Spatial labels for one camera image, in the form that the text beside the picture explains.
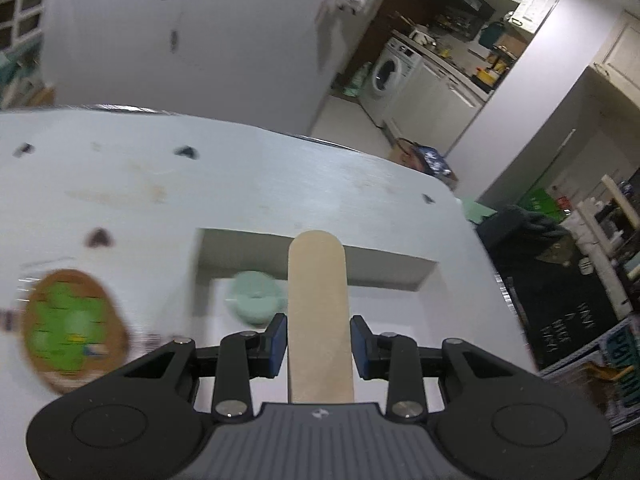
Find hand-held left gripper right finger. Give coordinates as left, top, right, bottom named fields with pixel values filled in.
left=349, top=314, right=519, bottom=421

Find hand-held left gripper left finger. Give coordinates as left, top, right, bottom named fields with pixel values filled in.
left=121, top=313, right=288, bottom=421

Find white shallow box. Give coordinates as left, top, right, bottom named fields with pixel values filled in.
left=192, top=227, right=444, bottom=411

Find pale green bowl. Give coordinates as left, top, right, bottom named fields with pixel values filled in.
left=227, top=270, right=290, bottom=329

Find wooden stick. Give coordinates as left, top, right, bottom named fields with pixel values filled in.
left=287, top=230, right=355, bottom=405

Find blue patterned bag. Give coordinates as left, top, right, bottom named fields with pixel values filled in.
left=390, top=137, right=459, bottom=187

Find black doormat white lettering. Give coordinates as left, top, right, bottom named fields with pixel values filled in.
left=497, top=237, right=627, bottom=372

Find dark grey cloth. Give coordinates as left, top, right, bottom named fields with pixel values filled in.
left=475, top=204, right=568, bottom=263

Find round cork coaster green print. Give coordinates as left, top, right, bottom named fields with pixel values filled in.
left=22, top=269, right=127, bottom=394

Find green bag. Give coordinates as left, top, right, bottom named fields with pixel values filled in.
left=516, top=186, right=562, bottom=217

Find white kitchen counter cabinets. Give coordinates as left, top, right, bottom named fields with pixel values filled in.
left=385, top=52, right=490, bottom=157

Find white pipe rack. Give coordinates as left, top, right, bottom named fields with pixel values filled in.
left=569, top=174, right=640, bottom=322

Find green packs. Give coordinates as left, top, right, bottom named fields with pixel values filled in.
left=342, top=61, right=374, bottom=99

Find white washing machine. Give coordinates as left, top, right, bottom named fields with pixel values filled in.
left=360, top=39, right=424, bottom=127

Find white refrigerator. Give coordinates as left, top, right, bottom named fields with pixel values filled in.
left=41, top=0, right=407, bottom=137

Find white upper cabinet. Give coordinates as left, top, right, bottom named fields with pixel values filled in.
left=511, top=0, right=569, bottom=37

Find white drawer unit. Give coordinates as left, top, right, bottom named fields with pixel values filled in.
left=0, top=0, right=55, bottom=55

